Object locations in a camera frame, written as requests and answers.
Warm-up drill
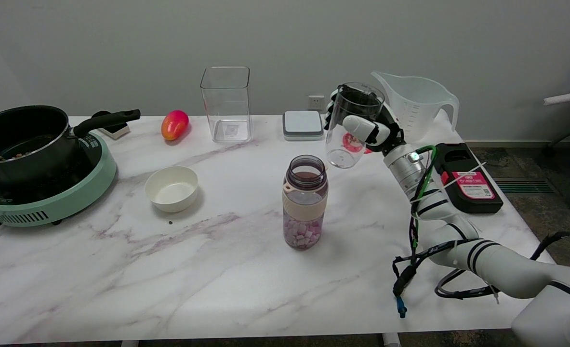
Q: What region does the green induction cooker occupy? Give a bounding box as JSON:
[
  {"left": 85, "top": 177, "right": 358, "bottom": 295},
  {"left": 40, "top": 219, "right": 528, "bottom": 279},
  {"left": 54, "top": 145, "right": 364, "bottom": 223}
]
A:
[{"left": 0, "top": 131, "right": 118, "bottom": 227}]

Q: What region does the black pot with handle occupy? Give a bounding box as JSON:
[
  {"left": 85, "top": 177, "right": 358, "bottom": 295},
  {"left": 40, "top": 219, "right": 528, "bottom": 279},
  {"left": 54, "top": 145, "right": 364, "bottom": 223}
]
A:
[{"left": 0, "top": 105, "right": 141, "bottom": 187}]

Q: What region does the red orange mango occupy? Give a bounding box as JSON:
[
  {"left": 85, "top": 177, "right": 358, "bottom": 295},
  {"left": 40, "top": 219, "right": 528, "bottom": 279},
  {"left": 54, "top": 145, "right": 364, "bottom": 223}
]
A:
[{"left": 161, "top": 110, "right": 190, "bottom": 142}]

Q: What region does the white padded bar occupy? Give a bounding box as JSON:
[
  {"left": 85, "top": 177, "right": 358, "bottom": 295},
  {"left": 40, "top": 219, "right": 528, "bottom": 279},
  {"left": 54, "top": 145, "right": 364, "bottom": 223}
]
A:
[{"left": 543, "top": 89, "right": 570, "bottom": 106}]

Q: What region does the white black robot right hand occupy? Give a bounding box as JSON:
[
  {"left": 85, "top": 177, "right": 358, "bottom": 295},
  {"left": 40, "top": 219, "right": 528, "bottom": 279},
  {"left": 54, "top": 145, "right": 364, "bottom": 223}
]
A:
[{"left": 324, "top": 83, "right": 406, "bottom": 156}]

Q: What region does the black chair base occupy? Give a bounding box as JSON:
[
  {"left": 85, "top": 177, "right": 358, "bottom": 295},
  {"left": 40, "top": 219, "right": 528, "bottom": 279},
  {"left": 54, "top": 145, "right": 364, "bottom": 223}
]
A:
[{"left": 543, "top": 123, "right": 570, "bottom": 217}]

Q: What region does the white grey kitchen scale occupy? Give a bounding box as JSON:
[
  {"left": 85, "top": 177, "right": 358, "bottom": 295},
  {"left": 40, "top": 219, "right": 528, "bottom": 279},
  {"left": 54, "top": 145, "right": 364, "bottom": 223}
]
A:
[{"left": 283, "top": 110, "right": 325, "bottom": 142}]

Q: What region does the small clear measuring cup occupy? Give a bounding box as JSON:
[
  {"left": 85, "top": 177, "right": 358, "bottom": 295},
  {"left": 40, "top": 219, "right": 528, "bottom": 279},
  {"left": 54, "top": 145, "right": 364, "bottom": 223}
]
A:
[{"left": 325, "top": 82, "right": 385, "bottom": 169}]

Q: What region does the bottle with pink candies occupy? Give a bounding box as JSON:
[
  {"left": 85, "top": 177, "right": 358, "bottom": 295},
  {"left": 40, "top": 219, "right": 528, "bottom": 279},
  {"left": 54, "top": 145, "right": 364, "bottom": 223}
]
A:
[{"left": 282, "top": 155, "right": 329, "bottom": 251}]

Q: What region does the large clear measuring jug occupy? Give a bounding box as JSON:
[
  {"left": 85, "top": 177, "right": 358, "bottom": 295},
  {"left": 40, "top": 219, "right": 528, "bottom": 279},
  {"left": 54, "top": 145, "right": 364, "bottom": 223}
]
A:
[{"left": 371, "top": 71, "right": 460, "bottom": 144}]

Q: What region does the white bowl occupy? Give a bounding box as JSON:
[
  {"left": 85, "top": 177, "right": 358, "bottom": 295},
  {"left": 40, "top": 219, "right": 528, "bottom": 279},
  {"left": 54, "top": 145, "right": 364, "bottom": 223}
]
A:
[{"left": 145, "top": 166, "right": 199, "bottom": 213}]

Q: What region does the clear square plastic container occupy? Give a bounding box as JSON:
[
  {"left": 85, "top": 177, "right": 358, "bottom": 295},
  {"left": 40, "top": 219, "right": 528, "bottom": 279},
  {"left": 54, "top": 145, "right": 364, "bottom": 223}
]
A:
[{"left": 200, "top": 67, "right": 253, "bottom": 144}]

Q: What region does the small white black device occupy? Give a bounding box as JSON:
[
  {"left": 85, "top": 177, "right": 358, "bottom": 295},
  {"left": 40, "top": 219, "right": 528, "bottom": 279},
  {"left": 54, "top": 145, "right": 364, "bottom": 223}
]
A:
[{"left": 91, "top": 111, "right": 131, "bottom": 140}]

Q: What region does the black box with pink label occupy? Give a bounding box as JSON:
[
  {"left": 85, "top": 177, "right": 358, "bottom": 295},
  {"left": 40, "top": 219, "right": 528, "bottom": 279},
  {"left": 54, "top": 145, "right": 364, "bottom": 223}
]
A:
[{"left": 432, "top": 143, "right": 504, "bottom": 214}]

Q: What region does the red round coaster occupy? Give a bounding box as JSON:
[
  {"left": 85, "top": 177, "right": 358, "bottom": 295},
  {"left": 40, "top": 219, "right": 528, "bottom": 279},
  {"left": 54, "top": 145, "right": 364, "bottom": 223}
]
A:
[{"left": 342, "top": 132, "right": 380, "bottom": 155}]

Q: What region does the metal floor vent grille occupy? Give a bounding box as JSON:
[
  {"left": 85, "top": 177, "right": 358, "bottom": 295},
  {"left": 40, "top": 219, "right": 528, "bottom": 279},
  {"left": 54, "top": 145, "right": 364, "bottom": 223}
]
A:
[{"left": 494, "top": 178, "right": 556, "bottom": 195}]

